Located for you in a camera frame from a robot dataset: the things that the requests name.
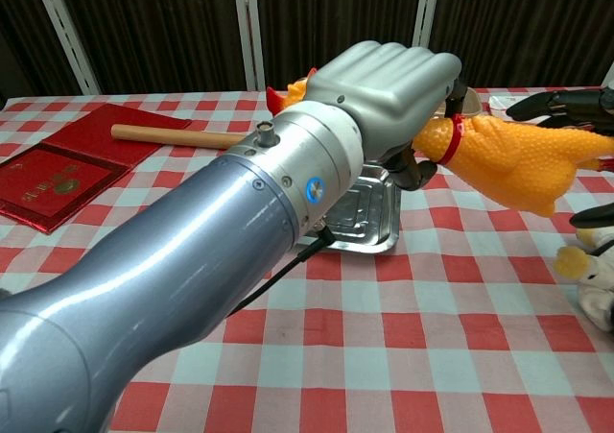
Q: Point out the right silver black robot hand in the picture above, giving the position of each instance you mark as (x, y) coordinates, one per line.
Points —
(566, 106)

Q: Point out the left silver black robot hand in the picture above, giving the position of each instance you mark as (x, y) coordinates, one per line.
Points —
(388, 92)

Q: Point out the yellow rubber chicken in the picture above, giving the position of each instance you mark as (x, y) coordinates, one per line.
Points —
(508, 159)

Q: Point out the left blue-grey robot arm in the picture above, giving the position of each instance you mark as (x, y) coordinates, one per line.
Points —
(168, 260)

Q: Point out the rectangular metal tray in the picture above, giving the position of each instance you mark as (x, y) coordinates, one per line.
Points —
(364, 222)

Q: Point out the pink white wet wipes pack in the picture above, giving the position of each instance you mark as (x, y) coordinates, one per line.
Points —
(503, 102)

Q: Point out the black white plush doll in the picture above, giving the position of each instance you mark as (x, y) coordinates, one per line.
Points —
(595, 279)

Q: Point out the wooden rolling stick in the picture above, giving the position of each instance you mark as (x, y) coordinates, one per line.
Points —
(168, 136)

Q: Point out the red white checkered tablecloth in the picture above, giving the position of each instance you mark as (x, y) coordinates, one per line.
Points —
(432, 318)

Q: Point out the red certificate folder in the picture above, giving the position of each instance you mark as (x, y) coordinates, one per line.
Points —
(62, 174)

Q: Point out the white frame post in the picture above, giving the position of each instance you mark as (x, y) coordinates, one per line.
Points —
(67, 34)
(249, 30)
(427, 6)

